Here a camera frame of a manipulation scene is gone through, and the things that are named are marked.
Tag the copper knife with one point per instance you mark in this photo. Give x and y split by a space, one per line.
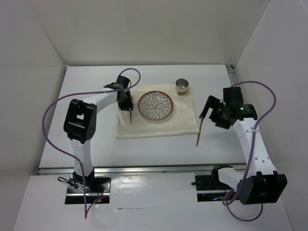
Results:
200 128

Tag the cream cloth placemat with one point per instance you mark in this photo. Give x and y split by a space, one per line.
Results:
182 120

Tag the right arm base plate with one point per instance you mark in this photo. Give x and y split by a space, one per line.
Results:
207 190

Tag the aluminium right side rail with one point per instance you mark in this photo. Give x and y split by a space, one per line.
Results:
234 79

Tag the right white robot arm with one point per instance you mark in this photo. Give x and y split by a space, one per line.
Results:
260 183

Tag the aluminium front rail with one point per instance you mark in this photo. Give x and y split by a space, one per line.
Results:
133 170

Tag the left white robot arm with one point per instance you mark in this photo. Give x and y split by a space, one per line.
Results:
80 124

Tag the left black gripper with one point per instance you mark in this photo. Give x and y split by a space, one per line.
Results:
129 104

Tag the aluminium rail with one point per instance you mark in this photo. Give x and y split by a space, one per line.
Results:
234 79
133 170

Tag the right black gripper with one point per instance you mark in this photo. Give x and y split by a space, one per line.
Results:
212 101

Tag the silver metal cup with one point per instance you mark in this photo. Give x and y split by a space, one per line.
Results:
181 86

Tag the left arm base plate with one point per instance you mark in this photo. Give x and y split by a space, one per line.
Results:
100 192

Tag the floral patterned ceramic plate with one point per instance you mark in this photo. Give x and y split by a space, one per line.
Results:
155 105

